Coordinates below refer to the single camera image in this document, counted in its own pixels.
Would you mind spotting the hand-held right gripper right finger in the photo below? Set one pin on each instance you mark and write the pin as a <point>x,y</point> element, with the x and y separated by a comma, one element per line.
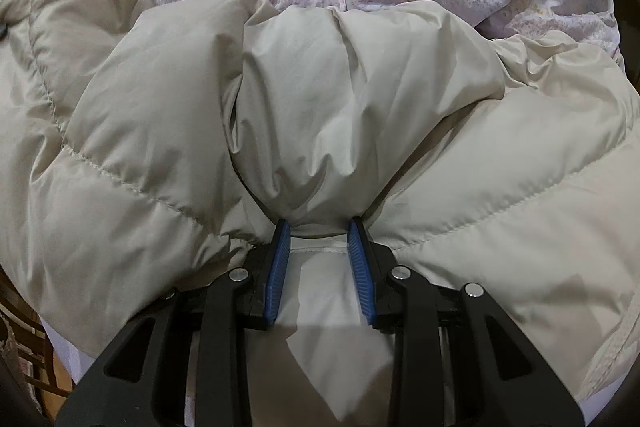
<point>361,277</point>

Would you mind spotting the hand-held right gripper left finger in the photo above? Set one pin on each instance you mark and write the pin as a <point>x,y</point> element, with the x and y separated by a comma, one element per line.
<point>277,277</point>

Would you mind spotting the beige puffer jacket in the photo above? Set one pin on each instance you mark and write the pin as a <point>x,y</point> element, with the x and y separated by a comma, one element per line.
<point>350,107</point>

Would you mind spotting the wooden chair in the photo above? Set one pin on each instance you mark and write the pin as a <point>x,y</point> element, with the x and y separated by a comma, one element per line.
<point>25,342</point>

